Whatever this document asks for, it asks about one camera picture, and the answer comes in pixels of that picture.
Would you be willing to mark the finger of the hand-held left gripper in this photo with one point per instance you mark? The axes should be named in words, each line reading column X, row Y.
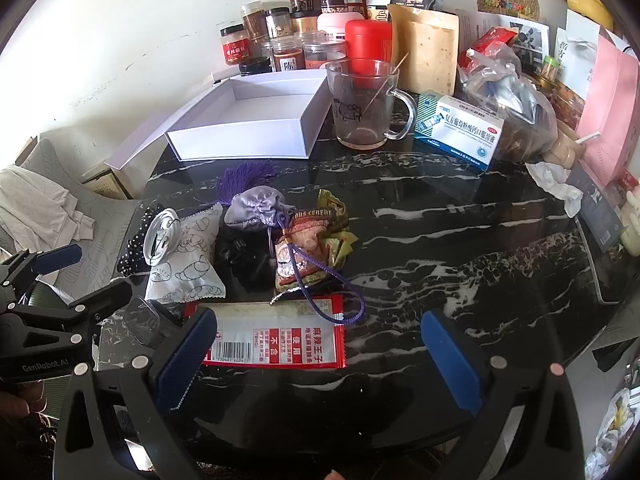
column 100, row 300
column 57, row 257

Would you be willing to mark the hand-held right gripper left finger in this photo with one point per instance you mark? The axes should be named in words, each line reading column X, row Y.
column 185, row 360

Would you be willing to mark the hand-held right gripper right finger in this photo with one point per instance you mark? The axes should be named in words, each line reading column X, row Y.
column 450, row 365

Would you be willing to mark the black polka dot hair accessory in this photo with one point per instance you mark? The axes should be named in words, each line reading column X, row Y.
column 134, row 247

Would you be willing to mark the white pastry packet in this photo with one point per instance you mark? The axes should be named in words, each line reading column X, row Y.
column 192, row 270

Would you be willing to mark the red white snack packet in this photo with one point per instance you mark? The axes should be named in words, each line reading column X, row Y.
column 280, row 335

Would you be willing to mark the purple satin tassel pouch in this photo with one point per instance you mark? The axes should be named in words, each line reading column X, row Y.
column 255, row 207

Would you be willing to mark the gold red snack packet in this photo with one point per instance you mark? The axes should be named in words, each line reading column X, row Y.
column 312, row 232

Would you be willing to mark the white cardboard box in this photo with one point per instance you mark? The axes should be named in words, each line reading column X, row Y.
column 260, row 140

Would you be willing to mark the person's left hand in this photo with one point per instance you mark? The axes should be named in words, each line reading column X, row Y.
column 17, row 402

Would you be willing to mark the white cloth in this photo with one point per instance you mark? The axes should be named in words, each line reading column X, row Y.
column 35, row 205

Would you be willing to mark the grey chair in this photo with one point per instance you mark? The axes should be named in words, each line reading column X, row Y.
column 105, row 220

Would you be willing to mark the black crumpled item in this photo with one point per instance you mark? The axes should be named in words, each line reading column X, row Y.
column 240, row 257

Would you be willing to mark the white plastic bag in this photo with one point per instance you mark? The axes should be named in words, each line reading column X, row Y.
column 612, row 440

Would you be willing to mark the crumpled white tissue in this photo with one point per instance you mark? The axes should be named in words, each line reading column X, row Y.
column 555, row 185

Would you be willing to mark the dark grey booklet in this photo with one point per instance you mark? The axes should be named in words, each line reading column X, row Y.
column 597, row 210

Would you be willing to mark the blue white medicine box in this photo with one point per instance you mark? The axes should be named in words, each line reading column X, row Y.
column 465, row 130

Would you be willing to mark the glass mug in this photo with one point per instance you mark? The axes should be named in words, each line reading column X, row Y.
column 360, row 125

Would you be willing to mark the clear plastic bag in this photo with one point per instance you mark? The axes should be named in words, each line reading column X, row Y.
column 515, row 110

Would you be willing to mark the white straw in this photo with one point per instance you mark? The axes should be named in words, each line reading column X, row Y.
column 587, row 137

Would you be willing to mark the black-lid seasoning jar red label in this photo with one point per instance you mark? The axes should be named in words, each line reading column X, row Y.
column 234, row 45

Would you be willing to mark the thin wooden stick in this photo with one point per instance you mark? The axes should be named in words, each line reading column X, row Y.
column 394, row 70

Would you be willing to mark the pink paper bag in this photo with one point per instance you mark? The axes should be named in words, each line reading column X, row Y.
column 612, row 110

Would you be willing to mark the orange powder jar white label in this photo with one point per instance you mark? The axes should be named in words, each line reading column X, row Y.
column 289, row 57

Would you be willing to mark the clear-lid jar brown label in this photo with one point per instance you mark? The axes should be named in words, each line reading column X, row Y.
column 254, row 22

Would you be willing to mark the kraft paper pouch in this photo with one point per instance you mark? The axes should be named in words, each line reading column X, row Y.
column 430, row 50

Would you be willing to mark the black-lid jar white label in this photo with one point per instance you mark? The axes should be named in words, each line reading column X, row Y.
column 277, row 22

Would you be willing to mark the wide jar orange label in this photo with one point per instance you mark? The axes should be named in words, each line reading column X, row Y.
column 322, row 52

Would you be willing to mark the red canister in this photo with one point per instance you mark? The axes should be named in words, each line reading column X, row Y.
column 370, row 40

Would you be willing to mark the amber jar black lid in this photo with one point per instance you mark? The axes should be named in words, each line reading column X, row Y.
column 305, row 22

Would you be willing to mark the printed photo paper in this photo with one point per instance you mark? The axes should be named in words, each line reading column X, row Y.
column 530, row 32

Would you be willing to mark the white paper bag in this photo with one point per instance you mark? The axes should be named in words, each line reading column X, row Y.
column 580, row 45

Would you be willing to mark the pink jar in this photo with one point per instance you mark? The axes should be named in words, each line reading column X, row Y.
column 332, row 22

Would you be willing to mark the wooden frame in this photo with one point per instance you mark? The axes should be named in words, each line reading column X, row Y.
column 107, row 182

